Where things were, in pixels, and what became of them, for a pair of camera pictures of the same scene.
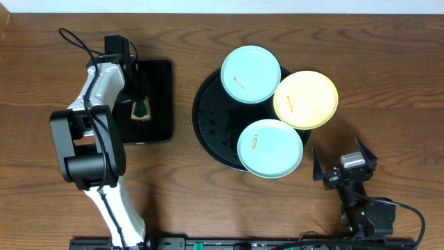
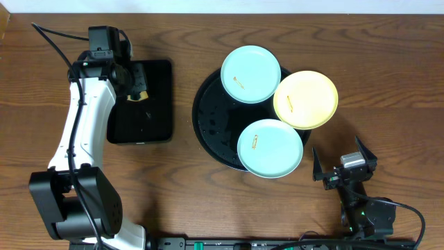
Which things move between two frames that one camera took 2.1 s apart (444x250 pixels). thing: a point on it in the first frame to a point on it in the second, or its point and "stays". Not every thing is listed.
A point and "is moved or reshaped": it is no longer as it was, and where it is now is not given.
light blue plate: x=270 y=148 stays
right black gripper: x=331 y=179 stays
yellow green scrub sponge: x=148 y=114 is moved or reshaped
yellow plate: x=308 y=100 stays
